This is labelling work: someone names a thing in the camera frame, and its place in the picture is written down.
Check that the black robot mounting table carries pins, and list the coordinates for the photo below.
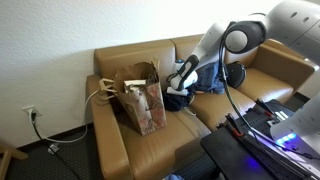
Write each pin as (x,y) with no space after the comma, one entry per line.
(226,156)

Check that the aluminium mounting rails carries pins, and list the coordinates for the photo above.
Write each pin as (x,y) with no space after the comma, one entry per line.
(266,143)

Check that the orange black clamp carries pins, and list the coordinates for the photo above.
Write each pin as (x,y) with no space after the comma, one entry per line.
(233,125)
(265,106)

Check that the small power adapter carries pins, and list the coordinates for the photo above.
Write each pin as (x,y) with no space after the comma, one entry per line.
(53,148)

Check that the white wall outlet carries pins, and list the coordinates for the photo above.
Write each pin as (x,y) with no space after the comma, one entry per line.
(27,109)

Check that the blue denim trousers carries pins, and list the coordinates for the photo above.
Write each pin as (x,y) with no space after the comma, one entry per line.
(213,85)

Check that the wooden furniture leg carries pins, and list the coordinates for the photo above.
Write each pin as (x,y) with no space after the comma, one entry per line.
(8,155)

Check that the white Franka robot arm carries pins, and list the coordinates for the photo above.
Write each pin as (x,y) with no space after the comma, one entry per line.
(290,20)

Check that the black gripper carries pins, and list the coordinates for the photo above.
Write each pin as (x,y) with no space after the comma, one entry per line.
(190,91)

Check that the brown paper bag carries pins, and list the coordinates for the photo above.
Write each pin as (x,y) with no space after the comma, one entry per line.
(146,106)

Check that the blue cloth item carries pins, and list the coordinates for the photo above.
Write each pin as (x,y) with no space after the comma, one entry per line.
(173,177)

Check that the black round zipper case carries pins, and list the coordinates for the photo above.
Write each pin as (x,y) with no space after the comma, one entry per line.
(237,76)

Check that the tan leather sofa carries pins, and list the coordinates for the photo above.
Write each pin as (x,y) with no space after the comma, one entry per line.
(160,146)

